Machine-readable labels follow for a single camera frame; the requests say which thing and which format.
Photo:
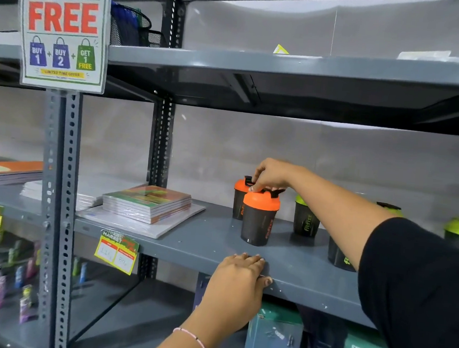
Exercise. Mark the person's left hand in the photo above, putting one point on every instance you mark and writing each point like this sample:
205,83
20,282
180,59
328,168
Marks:
234,293

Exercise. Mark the person's right hand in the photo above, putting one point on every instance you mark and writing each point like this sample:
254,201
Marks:
275,173

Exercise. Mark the person's right fingers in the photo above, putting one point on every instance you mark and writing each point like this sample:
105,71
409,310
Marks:
261,184

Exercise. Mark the person's left thumb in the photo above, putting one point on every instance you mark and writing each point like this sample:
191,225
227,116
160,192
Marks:
265,282

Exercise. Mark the black shaker bottle orange lid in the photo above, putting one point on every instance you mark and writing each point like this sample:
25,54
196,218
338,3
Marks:
258,221
239,200

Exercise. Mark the person's right forearm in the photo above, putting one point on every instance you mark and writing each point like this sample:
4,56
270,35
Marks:
337,212

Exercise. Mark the person's left forearm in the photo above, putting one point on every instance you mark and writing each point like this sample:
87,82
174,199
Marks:
184,344

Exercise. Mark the teal box with drawings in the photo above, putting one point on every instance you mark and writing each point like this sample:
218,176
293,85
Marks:
273,342

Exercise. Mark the grey metal shelf rack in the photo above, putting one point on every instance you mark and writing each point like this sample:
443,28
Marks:
216,236

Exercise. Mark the dark blue box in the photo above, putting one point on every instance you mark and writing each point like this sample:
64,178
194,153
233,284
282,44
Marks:
321,341

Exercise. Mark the stack of green cover notebooks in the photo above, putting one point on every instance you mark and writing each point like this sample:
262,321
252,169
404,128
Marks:
148,203

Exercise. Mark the flat white book stack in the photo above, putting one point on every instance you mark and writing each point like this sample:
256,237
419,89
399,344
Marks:
150,227

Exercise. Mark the yellow paper tag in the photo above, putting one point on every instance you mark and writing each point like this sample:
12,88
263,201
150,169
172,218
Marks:
280,50

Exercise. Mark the black sleeve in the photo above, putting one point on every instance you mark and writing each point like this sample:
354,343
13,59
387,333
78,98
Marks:
422,298

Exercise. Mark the stack of white notebooks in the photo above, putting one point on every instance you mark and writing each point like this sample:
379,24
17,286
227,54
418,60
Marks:
89,190

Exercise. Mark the small black mesh basket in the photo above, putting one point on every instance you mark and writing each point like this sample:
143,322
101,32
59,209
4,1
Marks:
155,39

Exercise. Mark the large black mesh basket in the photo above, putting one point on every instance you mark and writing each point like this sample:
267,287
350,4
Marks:
144,22

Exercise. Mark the white paper sheet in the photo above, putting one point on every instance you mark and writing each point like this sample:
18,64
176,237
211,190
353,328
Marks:
423,55

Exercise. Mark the blue item in basket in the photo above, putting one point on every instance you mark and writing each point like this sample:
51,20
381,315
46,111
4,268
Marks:
124,25

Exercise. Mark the stack of orange cover notebooks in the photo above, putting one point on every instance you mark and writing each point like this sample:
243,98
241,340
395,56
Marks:
9,171

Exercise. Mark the white promotion sign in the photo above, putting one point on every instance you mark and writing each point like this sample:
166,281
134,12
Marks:
62,28

